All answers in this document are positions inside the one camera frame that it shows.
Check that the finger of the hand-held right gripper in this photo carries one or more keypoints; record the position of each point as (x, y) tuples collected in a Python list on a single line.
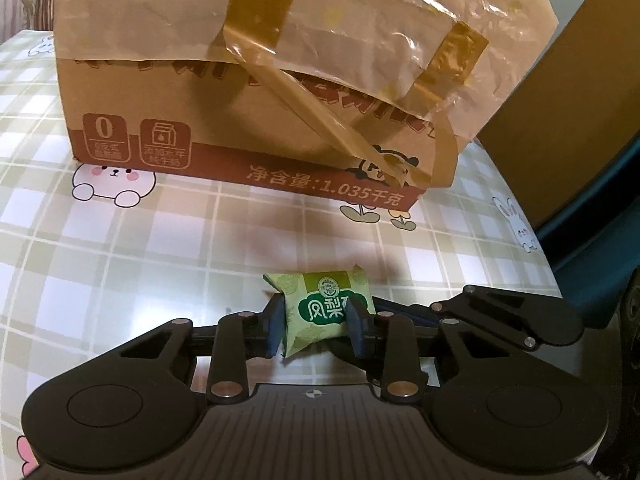
[(500, 310)]

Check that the cardboard box with plastic liner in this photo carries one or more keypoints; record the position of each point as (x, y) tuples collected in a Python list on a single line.
[(225, 85)]

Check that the wooden board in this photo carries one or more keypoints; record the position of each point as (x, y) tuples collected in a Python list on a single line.
[(575, 135)]

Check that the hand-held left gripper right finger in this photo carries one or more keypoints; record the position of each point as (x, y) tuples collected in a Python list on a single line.
[(356, 330)]

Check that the green snack packet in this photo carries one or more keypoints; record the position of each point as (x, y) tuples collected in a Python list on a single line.
[(320, 305)]

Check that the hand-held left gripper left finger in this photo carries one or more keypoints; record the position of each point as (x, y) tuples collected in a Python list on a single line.
[(276, 325)]

